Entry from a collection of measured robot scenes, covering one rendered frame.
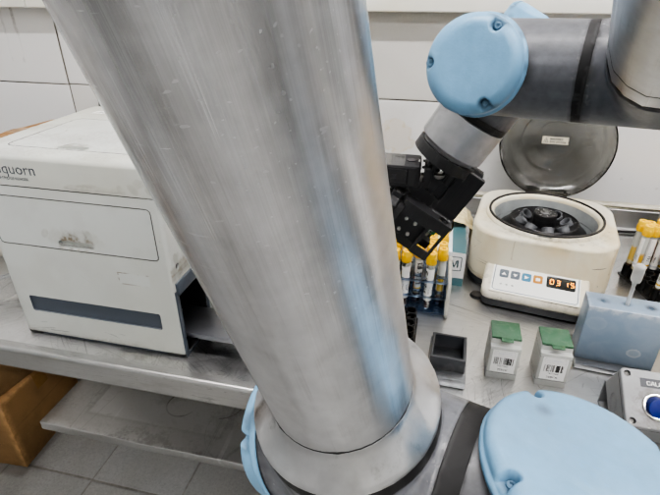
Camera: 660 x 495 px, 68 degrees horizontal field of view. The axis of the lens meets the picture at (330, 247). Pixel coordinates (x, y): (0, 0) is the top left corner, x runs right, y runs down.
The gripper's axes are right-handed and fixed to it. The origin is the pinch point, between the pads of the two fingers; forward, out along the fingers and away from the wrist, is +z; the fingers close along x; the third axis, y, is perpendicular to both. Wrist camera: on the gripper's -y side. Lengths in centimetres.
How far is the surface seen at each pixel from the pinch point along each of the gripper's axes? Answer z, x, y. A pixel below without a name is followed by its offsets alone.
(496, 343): -1.1, 2.5, 24.0
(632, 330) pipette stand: -11.4, 7.5, 38.7
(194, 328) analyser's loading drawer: 21.9, -2.1, -12.5
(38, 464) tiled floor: 143, 27, -38
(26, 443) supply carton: 137, 28, -45
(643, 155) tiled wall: -27, 60, 46
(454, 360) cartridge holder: 3.6, 0.1, 20.4
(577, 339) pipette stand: -5.4, 8.6, 35.4
